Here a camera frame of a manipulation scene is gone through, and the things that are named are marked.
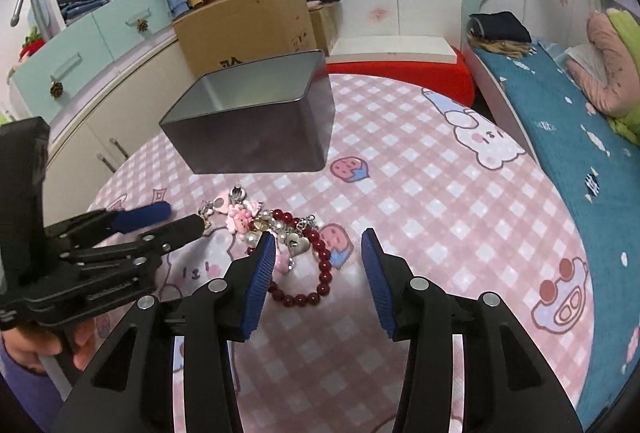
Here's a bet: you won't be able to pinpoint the pink charm keychain cluster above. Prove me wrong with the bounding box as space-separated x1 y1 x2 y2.
198 184 331 274

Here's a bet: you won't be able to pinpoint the dark red bead bracelet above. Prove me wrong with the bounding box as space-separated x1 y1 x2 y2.
246 209 334 307

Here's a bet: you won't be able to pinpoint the person's left hand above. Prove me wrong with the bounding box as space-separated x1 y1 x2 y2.
2 319 96 373

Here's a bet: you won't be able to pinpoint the cream curved cabinet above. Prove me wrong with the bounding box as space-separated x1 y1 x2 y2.
43 37 194 224

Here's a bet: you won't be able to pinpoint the mint green drawer unit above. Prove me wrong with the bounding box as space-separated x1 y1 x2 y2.
12 0 171 122

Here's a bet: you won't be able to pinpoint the strawberry plush toy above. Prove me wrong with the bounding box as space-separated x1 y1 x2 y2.
18 27 46 60

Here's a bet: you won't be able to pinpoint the dark grey metal tin box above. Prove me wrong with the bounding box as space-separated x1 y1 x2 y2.
160 50 335 174

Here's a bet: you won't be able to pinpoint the bed with teal sheet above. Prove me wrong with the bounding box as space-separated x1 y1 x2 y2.
468 44 639 432

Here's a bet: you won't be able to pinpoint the pink checkered tablecloth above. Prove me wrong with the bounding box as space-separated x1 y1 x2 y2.
93 75 593 432

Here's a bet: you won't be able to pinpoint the large cardboard box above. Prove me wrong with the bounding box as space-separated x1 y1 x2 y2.
172 0 317 77

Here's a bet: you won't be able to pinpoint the small cardboard box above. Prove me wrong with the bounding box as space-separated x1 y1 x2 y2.
309 5 338 56

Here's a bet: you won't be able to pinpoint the red storage box white lid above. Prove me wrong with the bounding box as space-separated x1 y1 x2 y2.
326 36 475 107

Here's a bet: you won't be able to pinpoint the folded dark clothes on bed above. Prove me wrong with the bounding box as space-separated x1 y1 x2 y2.
466 11 532 43

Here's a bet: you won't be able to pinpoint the pink and green quilt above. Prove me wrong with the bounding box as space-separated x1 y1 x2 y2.
566 8 639 145

